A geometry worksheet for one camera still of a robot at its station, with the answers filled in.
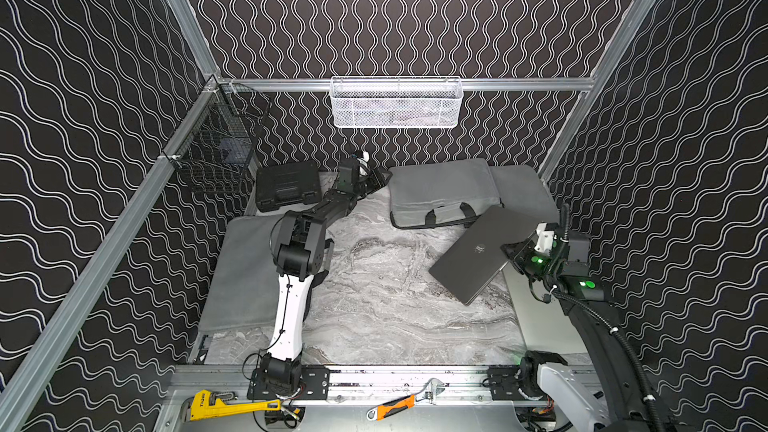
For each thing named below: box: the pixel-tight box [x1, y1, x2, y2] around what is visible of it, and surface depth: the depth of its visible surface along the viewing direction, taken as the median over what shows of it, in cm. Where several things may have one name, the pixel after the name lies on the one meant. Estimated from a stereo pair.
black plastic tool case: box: [256, 162, 322, 212], surface depth 110 cm
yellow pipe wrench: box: [190, 390, 283, 421], surface depth 72 cm
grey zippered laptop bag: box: [489, 165, 560, 223], surface depth 123 cm
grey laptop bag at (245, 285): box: [198, 215, 283, 333], surface depth 88 cm
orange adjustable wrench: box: [366, 378, 445, 421], surface depth 73 cm
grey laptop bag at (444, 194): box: [388, 158, 505, 229], surface depth 109 cm
